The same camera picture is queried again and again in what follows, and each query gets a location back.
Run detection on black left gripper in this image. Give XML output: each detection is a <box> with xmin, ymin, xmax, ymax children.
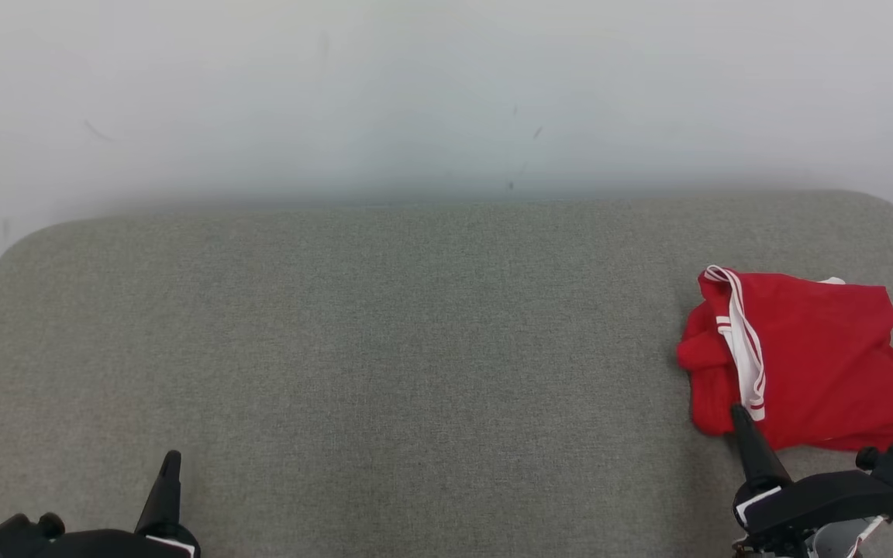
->
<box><xmin>51</xmin><ymin>450</ymin><xmax>202</xmax><ymax>558</ymax></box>

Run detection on red Bulls basketball shorts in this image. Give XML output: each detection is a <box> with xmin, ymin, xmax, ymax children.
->
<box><xmin>749</xmin><ymin>273</ymin><xmax>893</xmax><ymax>453</ymax></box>

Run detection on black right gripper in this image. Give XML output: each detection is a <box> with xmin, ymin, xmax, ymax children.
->
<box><xmin>729</xmin><ymin>403</ymin><xmax>893</xmax><ymax>553</ymax></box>

